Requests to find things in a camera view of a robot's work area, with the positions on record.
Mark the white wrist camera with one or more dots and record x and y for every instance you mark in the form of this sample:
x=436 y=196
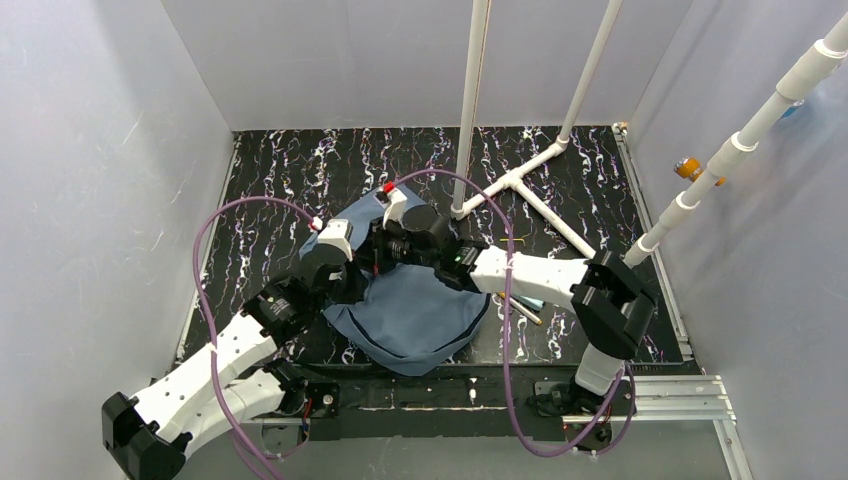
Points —
x=337 y=233
x=394 y=202

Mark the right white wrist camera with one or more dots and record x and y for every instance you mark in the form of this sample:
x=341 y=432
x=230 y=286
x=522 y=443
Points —
x=394 y=202

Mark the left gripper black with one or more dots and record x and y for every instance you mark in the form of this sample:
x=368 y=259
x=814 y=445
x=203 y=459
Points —
x=357 y=277

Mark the aluminium rail base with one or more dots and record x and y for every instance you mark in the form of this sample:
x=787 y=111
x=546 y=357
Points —
x=362 y=401

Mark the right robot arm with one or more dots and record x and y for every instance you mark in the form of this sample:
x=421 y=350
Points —
x=613 y=306

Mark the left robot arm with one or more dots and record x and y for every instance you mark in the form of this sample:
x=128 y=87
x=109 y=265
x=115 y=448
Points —
x=153 y=432

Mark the blue student backpack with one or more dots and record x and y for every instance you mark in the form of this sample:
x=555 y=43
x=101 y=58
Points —
x=409 y=322

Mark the small brown stick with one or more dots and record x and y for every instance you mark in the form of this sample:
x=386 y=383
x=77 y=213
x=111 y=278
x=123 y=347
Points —
x=518 y=240

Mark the blue white eraser case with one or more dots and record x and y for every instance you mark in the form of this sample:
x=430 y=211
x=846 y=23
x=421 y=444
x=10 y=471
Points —
x=532 y=304

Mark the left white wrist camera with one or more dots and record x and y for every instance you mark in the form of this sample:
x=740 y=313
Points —
x=337 y=233

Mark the orange knob on wall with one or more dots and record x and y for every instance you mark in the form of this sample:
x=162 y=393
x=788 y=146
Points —
x=688 y=168

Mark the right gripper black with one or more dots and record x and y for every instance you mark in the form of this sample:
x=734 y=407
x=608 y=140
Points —
x=386 y=244

